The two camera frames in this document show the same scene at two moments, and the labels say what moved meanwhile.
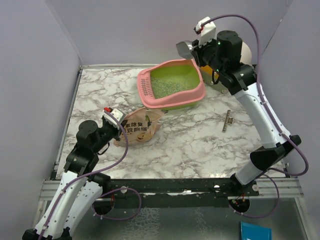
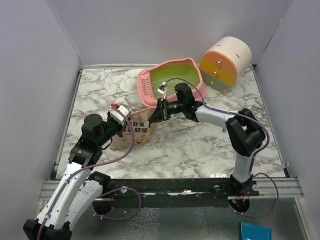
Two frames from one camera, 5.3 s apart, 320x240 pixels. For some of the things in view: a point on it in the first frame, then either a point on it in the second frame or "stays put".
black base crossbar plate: (177, 193) stays put
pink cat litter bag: (140, 126) stays put
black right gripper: (197, 51) to (157, 115)
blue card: (251, 231) stays put
